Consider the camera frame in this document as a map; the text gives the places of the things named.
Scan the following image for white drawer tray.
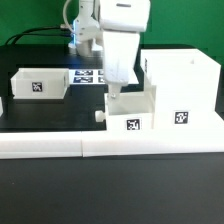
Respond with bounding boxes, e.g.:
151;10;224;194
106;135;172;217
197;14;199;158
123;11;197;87
11;68;69;99
95;90;155;132

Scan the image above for white rear drawer tray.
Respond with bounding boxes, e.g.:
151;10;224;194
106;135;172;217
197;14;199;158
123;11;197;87
11;68;69;99

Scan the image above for white front barrier rail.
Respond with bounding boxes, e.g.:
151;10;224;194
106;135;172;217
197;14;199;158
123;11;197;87
0;129;224;159

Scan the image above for white drawer cabinet box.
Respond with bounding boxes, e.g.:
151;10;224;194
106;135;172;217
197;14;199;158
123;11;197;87
141;48;224;130

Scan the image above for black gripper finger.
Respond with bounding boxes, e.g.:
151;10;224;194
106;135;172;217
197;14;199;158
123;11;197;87
109;85;121;100

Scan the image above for white front drawer tray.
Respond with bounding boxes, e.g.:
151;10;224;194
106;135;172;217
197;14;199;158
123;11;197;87
95;90;155;132

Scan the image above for white marker sheet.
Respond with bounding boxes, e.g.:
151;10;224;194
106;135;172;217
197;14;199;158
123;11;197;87
68;68;140;86

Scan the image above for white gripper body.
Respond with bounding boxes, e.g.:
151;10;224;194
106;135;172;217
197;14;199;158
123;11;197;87
99;0;150;86

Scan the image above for black cables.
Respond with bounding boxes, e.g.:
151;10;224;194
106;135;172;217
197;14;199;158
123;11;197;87
4;0;81;46

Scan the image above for white left edge block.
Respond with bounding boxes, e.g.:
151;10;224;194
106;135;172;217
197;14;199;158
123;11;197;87
0;97;3;117

